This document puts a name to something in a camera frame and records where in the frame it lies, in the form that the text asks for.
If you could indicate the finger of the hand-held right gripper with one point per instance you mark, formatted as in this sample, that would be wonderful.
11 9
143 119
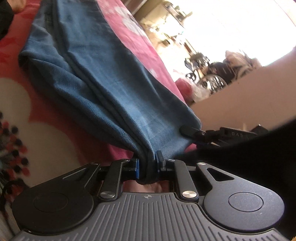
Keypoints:
190 132

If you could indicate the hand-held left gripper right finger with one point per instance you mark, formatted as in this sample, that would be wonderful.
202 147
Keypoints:
159 163

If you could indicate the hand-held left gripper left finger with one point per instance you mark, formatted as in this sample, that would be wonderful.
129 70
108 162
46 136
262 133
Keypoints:
137 170

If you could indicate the blue denim jeans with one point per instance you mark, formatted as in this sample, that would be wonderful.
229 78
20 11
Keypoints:
104 69

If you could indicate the white plastic bag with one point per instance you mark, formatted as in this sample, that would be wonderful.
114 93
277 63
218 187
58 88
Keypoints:
201 92

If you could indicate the red plastic bag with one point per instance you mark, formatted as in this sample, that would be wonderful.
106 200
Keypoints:
183 89

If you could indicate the dark cloth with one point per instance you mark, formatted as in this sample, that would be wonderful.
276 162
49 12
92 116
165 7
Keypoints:
266 166

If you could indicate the wheelchair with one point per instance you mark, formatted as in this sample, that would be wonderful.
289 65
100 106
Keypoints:
217 71

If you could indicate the pink floral blanket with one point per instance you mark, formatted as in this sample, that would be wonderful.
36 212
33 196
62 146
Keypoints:
57 129

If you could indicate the black pants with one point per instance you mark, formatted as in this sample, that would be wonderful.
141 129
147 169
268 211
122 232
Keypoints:
4 18

